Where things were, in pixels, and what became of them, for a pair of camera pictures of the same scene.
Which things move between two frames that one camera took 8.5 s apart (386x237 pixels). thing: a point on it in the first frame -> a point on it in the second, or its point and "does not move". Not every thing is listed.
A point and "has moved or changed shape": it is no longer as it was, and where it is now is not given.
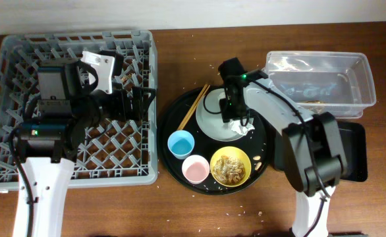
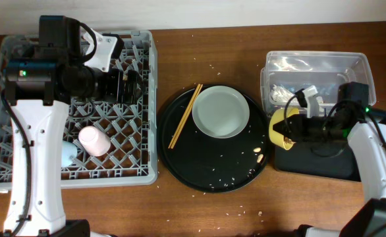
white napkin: [237, 126] has moved or changed shape
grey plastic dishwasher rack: [114, 153] does not move
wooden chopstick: [191, 109] -> [184, 116]
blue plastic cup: [180, 143] has moved or changed shape
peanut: [257, 165] -> [259, 158]
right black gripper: [227, 112] -> [298, 133]
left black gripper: [137, 108] -> [114, 95]
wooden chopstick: [196, 104] -> [186, 116]
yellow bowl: [230, 166] has moved or changed shape
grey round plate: [212, 124] does not move
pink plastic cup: [195, 169] -> [94, 141]
